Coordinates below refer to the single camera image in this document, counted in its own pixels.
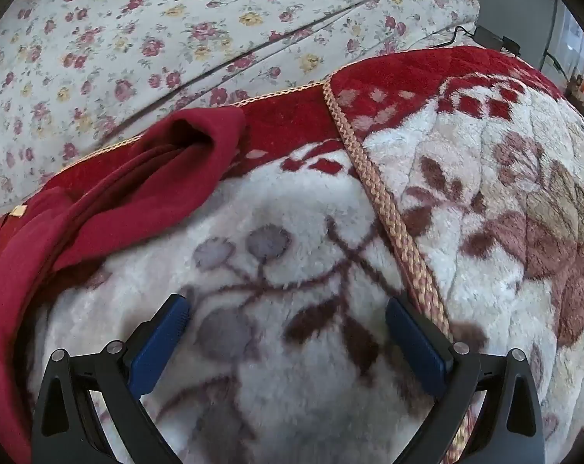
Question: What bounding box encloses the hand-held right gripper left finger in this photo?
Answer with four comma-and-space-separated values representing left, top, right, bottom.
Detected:
31, 294, 192, 464

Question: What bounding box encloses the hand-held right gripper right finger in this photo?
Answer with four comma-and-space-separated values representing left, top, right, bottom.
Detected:
385, 296, 546, 464

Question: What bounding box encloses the red knit garment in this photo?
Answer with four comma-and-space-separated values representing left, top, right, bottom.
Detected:
0, 106, 248, 464

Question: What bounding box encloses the plush floral red-bordered blanket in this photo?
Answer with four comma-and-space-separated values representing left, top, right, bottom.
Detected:
0, 47, 584, 464

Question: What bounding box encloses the white rose-print quilt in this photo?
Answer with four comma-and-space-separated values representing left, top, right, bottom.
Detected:
0, 0, 481, 218

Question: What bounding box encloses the black power adapter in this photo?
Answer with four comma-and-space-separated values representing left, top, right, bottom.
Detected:
474, 28, 522, 55

